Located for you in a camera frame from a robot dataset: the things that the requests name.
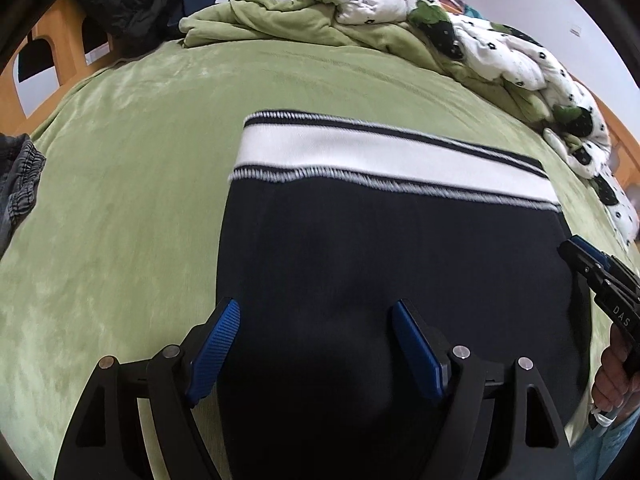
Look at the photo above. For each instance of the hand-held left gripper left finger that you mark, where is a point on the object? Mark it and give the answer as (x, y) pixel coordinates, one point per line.
(215, 350)

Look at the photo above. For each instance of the green bed sheet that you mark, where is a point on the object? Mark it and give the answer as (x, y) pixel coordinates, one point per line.
(150, 185)

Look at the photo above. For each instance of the person's blue jeans leg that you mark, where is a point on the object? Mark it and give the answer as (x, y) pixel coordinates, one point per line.
(610, 450)

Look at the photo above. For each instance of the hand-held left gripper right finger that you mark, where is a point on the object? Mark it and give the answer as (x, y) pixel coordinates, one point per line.
(417, 355)

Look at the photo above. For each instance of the black pants with white waistband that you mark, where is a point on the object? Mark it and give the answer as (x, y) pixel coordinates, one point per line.
(375, 260)

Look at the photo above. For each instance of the person's right hand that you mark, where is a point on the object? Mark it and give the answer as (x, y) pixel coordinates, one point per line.
(610, 380)

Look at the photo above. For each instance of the black jacket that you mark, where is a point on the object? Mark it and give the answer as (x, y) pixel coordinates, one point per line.
(130, 5)

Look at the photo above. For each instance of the grey jeans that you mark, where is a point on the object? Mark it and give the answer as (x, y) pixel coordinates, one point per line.
(20, 180)

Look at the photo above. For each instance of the wooden bed frame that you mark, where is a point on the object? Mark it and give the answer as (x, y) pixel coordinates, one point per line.
(65, 45)

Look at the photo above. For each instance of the teal cloth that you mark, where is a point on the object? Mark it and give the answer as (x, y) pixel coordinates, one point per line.
(470, 10)

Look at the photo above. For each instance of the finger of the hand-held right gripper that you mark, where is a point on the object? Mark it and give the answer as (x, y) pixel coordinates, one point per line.
(597, 256)
(582, 270)

